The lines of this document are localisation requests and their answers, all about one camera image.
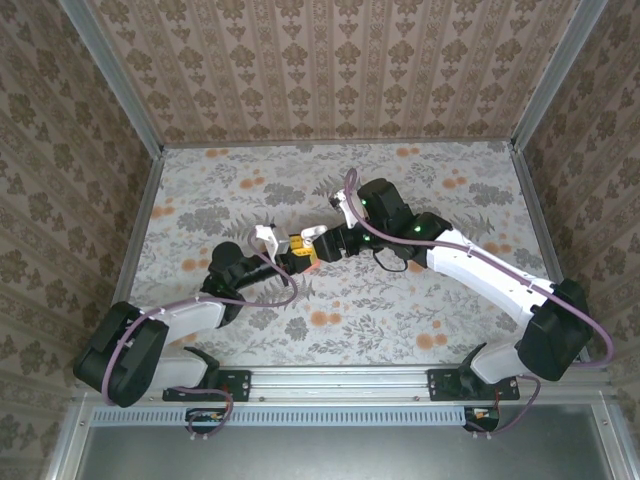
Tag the white earbud charging case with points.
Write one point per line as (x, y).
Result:
(312, 231)

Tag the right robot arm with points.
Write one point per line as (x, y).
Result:
(480, 270)

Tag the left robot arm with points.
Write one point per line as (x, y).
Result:
(190, 315)

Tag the black control board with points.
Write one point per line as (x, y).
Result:
(482, 416)
(205, 417)

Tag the grey metal sheet panel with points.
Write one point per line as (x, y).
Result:
(320, 455)

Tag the aluminium table edge rail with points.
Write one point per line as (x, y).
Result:
(137, 230)
(542, 225)
(340, 144)

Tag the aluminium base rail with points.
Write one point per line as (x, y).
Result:
(340, 385)

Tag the aluminium frame post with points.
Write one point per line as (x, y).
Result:
(67, 445)
(115, 80)
(612, 440)
(555, 75)

